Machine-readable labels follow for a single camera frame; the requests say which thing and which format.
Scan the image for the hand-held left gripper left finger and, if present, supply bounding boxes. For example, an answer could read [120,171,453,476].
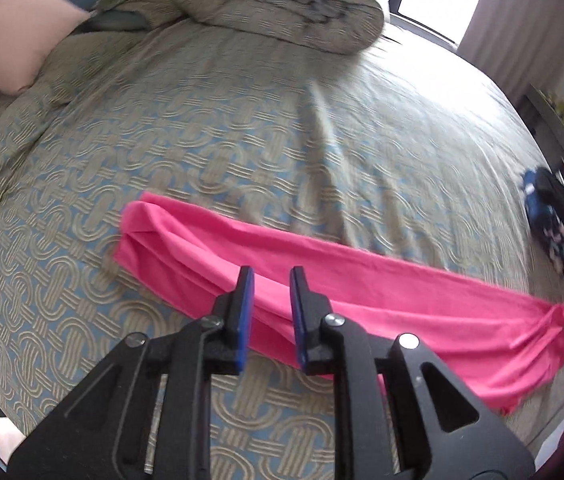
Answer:
[6,266,255,480]

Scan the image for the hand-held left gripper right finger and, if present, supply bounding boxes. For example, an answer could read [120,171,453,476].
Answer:
[289,266,536,480]

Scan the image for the pink pants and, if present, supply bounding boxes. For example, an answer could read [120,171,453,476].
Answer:
[113,191,564,416]

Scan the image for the folded blue patterned garment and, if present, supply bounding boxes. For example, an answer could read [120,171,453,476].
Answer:
[521,170,564,267]

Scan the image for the patterned beige bedspread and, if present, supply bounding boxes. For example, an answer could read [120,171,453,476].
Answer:
[0,10,564,480]

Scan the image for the dark grey desk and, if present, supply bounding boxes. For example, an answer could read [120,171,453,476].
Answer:
[517,82,564,177]

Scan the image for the folded beige duvet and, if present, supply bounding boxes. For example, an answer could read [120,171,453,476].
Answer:
[96,0,391,57]

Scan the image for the brown curtain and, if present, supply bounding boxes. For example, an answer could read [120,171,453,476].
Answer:
[457,0,564,102]

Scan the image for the pink pillow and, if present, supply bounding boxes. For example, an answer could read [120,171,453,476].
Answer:
[0,0,93,96]

